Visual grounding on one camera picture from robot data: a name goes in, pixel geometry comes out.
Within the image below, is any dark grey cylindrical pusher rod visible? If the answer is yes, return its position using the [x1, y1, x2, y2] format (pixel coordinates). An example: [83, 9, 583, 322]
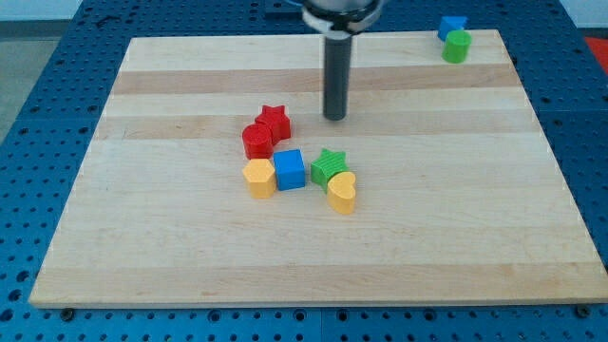
[323, 37, 352, 121]

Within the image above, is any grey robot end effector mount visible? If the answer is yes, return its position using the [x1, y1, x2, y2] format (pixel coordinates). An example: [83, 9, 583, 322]
[301, 0, 383, 39]

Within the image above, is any blue triangle block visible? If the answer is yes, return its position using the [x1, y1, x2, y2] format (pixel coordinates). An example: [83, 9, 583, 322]
[438, 16, 468, 42]

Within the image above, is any blue cube block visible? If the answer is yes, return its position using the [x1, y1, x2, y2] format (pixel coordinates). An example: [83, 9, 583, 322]
[273, 149, 306, 191]

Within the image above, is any red star block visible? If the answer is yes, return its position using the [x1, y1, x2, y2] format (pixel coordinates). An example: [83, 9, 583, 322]
[255, 104, 292, 145]

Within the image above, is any green star block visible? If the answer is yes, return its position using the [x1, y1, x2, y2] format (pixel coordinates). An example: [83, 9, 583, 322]
[311, 148, 349, 192]

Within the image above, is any green cylinder block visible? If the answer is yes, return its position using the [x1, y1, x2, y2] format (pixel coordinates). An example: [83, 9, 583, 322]
[442, 29, 472, 64]

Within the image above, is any red cylinder block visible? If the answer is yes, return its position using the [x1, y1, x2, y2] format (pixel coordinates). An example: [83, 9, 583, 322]
[241, 123, 274, 160]

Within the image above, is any yellow heart block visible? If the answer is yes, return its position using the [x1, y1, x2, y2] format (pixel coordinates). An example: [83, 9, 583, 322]
[327, 171, 356, 215]

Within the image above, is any yellow hexagon block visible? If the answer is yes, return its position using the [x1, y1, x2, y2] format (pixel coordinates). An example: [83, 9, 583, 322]
[242, 159, 276, 199]

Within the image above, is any wooden board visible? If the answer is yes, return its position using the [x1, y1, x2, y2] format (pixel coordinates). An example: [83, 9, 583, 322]
[29, 29, 607, 309]

